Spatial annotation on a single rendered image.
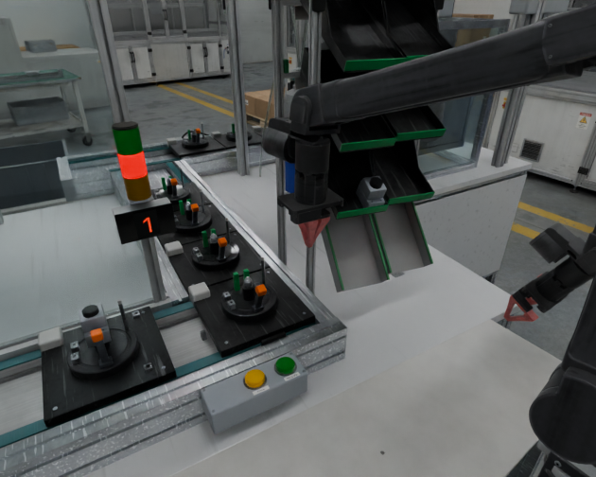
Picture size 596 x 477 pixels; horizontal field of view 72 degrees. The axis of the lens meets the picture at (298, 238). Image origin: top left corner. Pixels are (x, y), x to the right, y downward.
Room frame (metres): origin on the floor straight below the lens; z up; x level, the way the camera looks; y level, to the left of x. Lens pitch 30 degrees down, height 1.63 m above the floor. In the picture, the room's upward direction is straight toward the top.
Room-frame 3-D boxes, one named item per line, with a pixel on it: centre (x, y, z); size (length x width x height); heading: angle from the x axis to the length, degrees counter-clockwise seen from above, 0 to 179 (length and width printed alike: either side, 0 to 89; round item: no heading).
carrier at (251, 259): (1.03, 0.24, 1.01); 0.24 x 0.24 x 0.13; 30
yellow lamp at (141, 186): (0.82, 0.34, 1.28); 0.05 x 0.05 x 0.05
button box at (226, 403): (0.58, 0.09, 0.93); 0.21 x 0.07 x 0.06; 120
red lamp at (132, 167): (0.82, 0.34, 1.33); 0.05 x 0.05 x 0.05
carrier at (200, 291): (0.82, 0.12, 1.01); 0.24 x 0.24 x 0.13; 30
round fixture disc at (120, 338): (0.64, 0.41, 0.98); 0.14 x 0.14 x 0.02
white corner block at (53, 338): (0.68, 0.55, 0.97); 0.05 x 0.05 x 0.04; 30
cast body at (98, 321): (0.65, 0.42, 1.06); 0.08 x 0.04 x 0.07; 29
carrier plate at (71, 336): (0.64, 0.41, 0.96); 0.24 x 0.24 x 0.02; 30
